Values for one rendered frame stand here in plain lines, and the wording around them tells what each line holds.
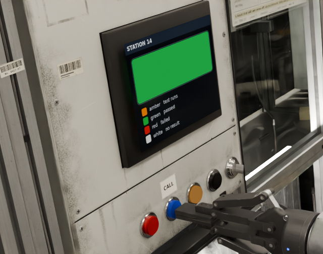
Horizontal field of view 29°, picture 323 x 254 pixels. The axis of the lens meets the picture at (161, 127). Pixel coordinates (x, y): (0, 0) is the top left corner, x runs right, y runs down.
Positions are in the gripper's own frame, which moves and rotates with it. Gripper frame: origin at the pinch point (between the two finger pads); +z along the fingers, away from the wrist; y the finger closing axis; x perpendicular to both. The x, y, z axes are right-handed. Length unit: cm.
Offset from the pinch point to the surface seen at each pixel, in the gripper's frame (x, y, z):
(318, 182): -60, -22, 10
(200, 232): -3.2, -5.3, 2.5
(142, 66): 4.5, 25.0, 3.0
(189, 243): 0.6, -5.3, 2.1
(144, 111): 5.4, 18.5, 3.0
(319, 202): -60, -27, 10
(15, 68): 23.7, 29.8, 6.2
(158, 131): 3.1, 14.7, 3.0
